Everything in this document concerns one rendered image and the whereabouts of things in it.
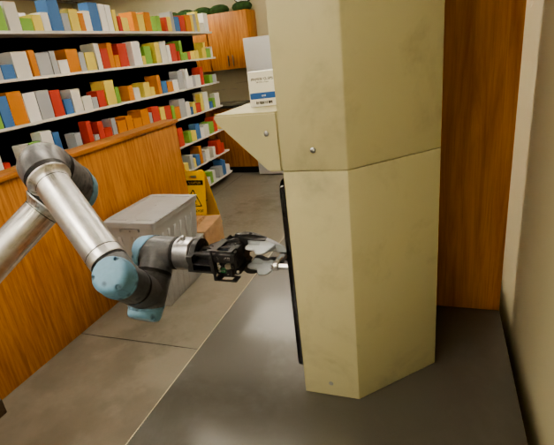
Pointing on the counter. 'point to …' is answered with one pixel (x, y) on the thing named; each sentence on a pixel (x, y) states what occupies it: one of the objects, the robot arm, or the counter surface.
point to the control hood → (254, 132)
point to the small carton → (261, 88)
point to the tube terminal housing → (360, 182)
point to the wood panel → (477, 147)
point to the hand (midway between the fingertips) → (284, 253)
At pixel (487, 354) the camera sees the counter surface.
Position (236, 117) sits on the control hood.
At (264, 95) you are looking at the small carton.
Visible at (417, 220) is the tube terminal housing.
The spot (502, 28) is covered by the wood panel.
